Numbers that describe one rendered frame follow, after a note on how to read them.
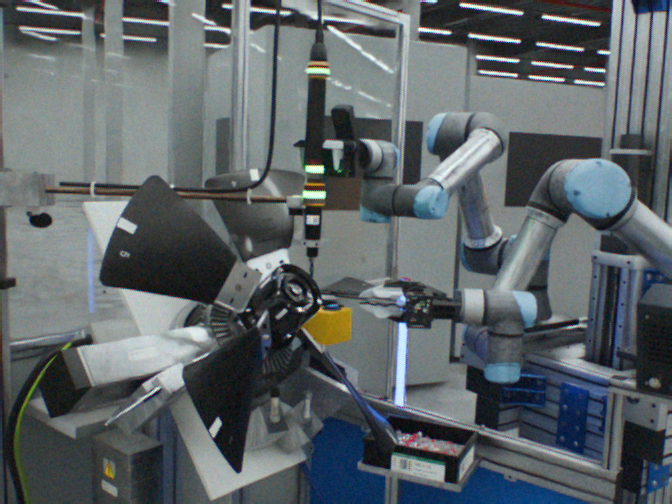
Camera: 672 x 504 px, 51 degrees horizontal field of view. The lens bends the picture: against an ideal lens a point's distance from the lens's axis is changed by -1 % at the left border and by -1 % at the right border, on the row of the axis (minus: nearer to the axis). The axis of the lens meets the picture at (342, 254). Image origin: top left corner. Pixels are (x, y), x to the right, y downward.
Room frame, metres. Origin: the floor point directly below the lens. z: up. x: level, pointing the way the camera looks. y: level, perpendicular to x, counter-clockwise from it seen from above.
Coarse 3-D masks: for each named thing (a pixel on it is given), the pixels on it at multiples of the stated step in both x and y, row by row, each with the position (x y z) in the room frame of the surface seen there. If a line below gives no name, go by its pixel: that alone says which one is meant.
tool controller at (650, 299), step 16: (656, 288) 1.38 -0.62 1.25; (640, 304) 1.33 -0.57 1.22; (656, 304) 1.31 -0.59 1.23; (640, 320) 1.33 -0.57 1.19; (656, 320) 1.31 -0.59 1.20; (640, 336) 1.34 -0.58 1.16; (656, 336) 1.31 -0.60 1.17; (640, 352) 1.35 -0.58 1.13; (656, 352) 1.32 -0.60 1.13; (640, 368) 1.35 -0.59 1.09; (656, 368) 1.33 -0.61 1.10; (640, 384) 1.36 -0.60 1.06; (656, 384) 1.31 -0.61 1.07
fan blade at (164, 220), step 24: (144, 192) 1.30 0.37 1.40; (168, 192) 1.32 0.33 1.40; (120, 216) 1.27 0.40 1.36; (144, 216) 1.29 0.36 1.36; (168, 216) 1.31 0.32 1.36; (192, 216) 1.33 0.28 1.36; (120, 240) 1.26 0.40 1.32; (144, 240) 1.28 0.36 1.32; (168, 240) 1.30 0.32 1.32; (192, 240) 1.32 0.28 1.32; (216, 240) 1.34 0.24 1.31; (120, 264) 1.25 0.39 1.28; (144, 264) 1.27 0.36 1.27; (168, 264) 1.30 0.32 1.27; (192, 264) 1.31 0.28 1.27; (216, 264) 1.34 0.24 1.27; (120, 288) 1.25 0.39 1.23; (144, 288) 1.27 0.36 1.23; (168, 288) 1.30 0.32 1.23; (192, 288) 1.32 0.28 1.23; (216, 288) 1.34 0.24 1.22
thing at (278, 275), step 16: (272, 272) 1.36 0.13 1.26; (288, 272) 1.39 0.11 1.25; (304, 272) 1.41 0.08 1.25; (256, 288) 1.38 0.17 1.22; (272, 288) 1.33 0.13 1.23; (288, 288) 1.36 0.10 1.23; (304, 288) 1.39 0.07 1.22; (256, 304) 1.36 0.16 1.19; (272, 304) 1.33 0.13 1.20; (288, 304) 1.32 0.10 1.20; (304, 304) 1.36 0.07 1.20; (320, 304) 1.38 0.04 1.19; (240, 320) 1.37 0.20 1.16; (256, 320) 1.38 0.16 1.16; (272, 320) 1.34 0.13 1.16; (288, 320) 1.34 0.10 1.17; (304, 320) 1.35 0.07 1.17; (272, 336) 1.39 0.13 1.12; (288, 336) 1.42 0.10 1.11; (272, 352) 1.39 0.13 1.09
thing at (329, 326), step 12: (324, 312) 1.86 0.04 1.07; (336, 312) 1.88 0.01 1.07; (348, 312) 1.91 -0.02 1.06; (312, 324) 1.89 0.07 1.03; (324, 324) 1.86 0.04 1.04; (336, 324) 1.88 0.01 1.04; (348, 324) 1.91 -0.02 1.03; (312, 336) 1.89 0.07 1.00; (324, 336) 1.86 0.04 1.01; (336, 336) 1.88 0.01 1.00; (348, 336) 1.92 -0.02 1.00
